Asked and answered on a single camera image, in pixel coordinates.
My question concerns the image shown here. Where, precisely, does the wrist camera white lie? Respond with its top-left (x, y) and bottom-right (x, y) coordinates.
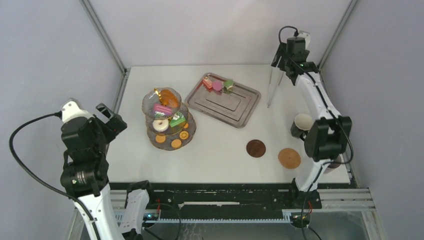
top-left (61, 98), bottom-right (93, 124)
top-left (298, 30), bottom-right (311, 50)

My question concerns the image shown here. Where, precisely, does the green round cake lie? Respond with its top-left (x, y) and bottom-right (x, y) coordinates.
top-left (222, 79), bottom-right (234, 94)

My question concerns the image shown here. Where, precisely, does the pink red cake slice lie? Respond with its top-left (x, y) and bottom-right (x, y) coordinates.
top-left (202, 76), bottom-right (214, 91)

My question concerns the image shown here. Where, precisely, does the metal serving tray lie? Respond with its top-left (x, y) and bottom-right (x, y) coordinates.
top-left (185, 72), bottom-right (261, 129)

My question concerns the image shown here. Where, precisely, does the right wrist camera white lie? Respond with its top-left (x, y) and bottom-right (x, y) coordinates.
top-left (298, 30), bottom-right (311, 50)

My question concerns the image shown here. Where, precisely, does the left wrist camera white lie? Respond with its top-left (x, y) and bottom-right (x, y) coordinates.
top-left (61, 98), bottom-right (93, 124)

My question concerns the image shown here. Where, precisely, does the pink purple cake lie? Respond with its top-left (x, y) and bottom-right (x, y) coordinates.
top-left (153, 103), bottom-right (173, 119)

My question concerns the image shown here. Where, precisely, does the light wooden round coaster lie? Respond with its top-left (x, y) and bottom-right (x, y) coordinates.
top-left (278, 148), bottom-right (301, 170)

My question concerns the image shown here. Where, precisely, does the orange lotus-pattern biscuit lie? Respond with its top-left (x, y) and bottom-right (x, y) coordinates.
top-left (179, 130), bottom-right (190, 140)

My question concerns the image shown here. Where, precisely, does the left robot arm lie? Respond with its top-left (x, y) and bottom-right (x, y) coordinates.
top-left (60, 99), bottom-right (157, 240)

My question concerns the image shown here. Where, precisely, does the pink round cake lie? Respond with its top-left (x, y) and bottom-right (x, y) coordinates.
top-left (212, 80), bottom-right (223, 92)

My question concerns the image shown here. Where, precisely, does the purple glass cup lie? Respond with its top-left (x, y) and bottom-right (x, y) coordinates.
top-left (324, 154), bottom-right (343, 174)

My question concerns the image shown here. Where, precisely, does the black mug white inside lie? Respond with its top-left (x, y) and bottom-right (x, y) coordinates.
top-left (290, 113), bottom-right (314, 139)

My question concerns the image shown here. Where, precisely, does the white frosted donut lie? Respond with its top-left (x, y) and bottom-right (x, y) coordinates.
top-left (152, 119), bottom-right (170, 133)

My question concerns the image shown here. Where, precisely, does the brown cookie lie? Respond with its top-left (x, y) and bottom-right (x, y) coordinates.
top-left (159, 89), bottom-right (180, 108)

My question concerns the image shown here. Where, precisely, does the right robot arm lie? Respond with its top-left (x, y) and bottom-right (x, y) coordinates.
top-left (271, 36), bottom-right (353, 209)

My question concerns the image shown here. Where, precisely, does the orange round biscuit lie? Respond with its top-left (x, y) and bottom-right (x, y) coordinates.
top-left (171, 139), bottom-right (182, 149)
top-left (155, 135), bottom-right (166, 144)

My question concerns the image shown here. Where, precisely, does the three-tier glass dessert stand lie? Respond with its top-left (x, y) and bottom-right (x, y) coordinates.
top-left (142, 87), bottom-right (197, 151)

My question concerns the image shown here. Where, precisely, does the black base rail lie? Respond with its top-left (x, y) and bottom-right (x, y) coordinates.
top-left (109, 182), bottom-right (323, 211)

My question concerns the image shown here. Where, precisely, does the dark brown round coaster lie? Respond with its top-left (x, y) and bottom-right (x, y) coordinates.
top-left (246, 139), bottom-right (266, 158)

